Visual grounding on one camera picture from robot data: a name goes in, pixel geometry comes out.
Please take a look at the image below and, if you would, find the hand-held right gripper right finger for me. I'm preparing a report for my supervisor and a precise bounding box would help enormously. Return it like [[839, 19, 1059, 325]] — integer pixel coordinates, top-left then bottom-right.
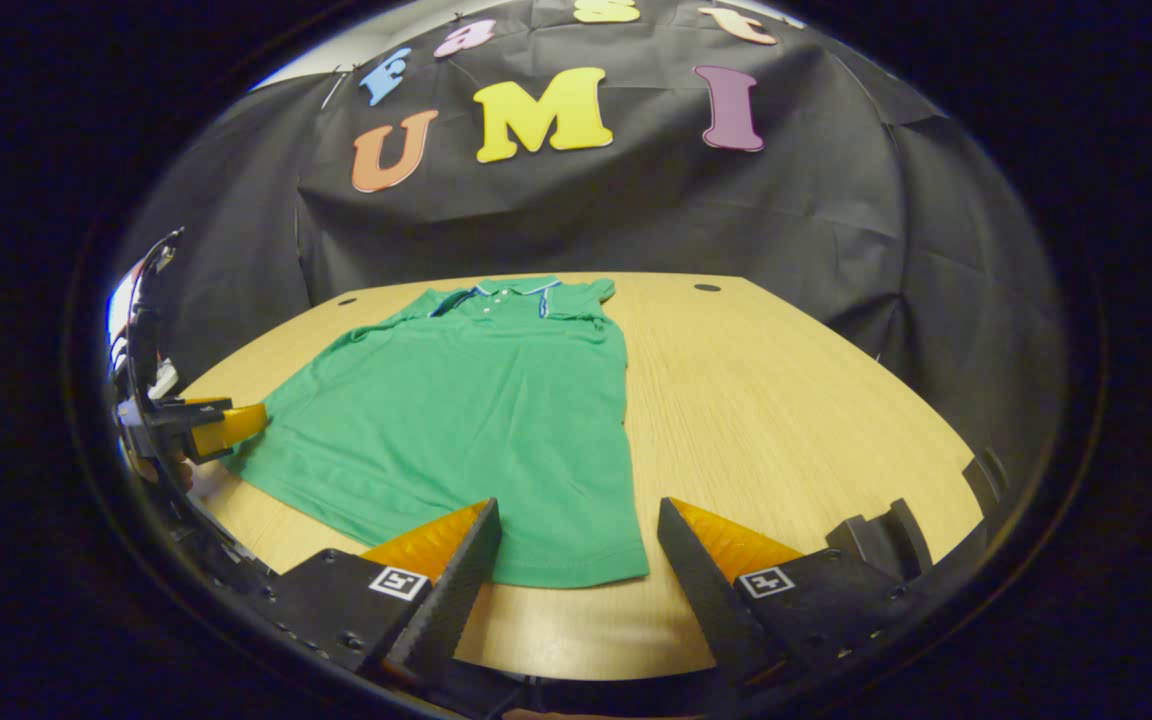
[[656, 497, 922, 691]]

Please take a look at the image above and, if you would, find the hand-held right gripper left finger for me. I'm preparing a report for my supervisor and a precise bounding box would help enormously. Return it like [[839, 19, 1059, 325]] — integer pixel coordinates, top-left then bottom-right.
[[236, 497, 503, 691]]

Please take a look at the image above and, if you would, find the green T-shirt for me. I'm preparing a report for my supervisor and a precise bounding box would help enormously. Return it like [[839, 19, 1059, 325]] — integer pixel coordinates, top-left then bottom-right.
[[226, 275, 652, 589]]

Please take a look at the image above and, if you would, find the black backdrop cloth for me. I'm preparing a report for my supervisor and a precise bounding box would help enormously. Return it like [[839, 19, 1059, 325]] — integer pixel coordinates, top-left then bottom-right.
[[111, 0, 1067, 471]]

